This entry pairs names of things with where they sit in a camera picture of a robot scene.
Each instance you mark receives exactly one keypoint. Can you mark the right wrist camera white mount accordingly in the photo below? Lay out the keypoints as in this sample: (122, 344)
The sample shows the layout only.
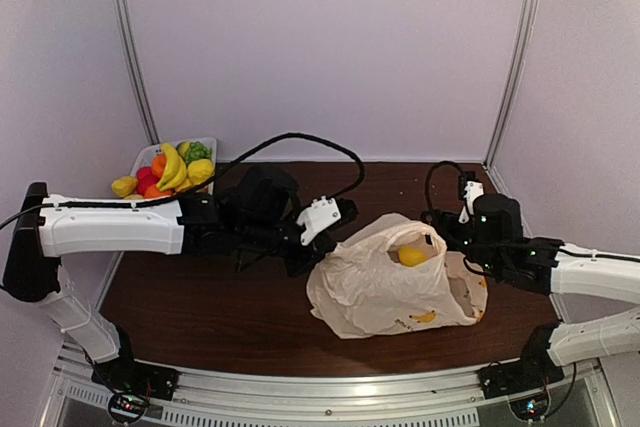
(469, 188)

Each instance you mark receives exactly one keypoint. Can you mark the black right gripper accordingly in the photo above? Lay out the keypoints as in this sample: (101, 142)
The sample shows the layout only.
(442, 225)

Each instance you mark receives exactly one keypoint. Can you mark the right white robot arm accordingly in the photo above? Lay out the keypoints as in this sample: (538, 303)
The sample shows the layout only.
(550, 266)

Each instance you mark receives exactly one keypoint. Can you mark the orange toy fruit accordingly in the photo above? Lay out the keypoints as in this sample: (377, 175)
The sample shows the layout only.
(153, 192)

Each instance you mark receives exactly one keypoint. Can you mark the red toy fruit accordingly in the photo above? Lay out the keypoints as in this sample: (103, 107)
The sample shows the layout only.
(145, 178)

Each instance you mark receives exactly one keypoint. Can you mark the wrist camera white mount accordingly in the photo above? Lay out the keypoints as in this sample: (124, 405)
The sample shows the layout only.
(469, 188)
(325, 217)

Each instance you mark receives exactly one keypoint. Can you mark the yellow toy starfruit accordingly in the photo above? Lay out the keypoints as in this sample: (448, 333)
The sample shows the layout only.
(124, 186)

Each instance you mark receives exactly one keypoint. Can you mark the right round circuit board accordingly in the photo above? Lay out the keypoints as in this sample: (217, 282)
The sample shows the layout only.
(530, 408)

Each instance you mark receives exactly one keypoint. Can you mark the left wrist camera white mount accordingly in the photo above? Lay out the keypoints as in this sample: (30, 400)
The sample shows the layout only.
(325, 217)

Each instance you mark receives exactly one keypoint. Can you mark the yellow toy banana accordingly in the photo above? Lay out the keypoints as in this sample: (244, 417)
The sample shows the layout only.
(174, 176)

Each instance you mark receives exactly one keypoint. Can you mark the yellow toy mango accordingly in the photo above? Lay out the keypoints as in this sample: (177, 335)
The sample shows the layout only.
(411, 257)

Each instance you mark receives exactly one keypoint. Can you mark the yellow green toy fruit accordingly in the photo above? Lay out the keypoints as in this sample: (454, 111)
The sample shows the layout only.
(183, 148)

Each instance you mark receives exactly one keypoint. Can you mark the left round circuit board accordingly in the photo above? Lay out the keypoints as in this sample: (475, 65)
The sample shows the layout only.
(126, 408)

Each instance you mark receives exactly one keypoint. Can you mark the large yellow toy lemon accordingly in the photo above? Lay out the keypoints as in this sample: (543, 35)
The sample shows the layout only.
(200, 170)

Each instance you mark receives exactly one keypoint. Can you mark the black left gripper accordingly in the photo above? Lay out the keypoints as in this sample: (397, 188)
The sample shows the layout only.
(319, 250)

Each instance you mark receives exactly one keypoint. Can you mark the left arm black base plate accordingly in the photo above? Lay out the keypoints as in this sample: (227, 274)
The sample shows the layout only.
(138, 378)

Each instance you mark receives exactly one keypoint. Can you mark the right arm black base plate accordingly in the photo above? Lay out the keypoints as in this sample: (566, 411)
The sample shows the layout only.
(515, 377)

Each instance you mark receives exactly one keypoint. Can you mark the right aluminium frame post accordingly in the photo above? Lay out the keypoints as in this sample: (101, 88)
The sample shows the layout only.
(524, 33)

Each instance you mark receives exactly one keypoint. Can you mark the green toy grape bunch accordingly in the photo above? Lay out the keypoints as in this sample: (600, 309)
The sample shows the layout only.
(197, 151)

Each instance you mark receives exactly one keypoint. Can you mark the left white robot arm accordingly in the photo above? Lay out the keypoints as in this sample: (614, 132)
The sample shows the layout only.
(49, 227)

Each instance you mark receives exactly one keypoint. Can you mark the cream printed plastic bag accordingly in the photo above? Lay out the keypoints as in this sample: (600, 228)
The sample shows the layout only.
(361, 290)

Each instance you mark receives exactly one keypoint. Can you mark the aluminium front rail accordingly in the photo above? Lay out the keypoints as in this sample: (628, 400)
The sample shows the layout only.
(208, 398)

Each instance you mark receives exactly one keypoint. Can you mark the round circuit board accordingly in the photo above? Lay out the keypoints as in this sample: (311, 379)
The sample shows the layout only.
(126, 408)
(530, 408)

